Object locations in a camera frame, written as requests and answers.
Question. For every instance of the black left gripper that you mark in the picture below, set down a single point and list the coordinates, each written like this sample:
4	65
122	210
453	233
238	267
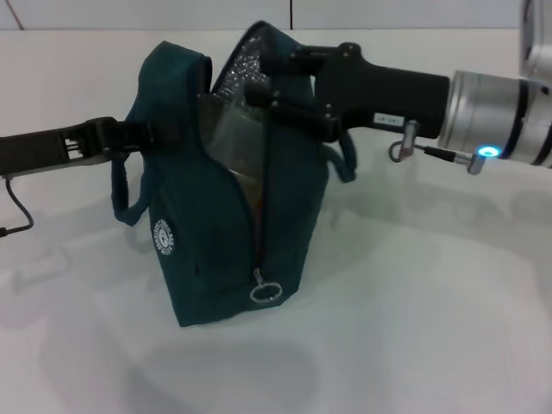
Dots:
43	148

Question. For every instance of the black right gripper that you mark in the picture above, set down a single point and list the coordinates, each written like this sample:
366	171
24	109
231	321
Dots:
379	95

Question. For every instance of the dark teal insulated lunch bag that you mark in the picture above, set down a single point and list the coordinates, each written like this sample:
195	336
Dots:
194	215

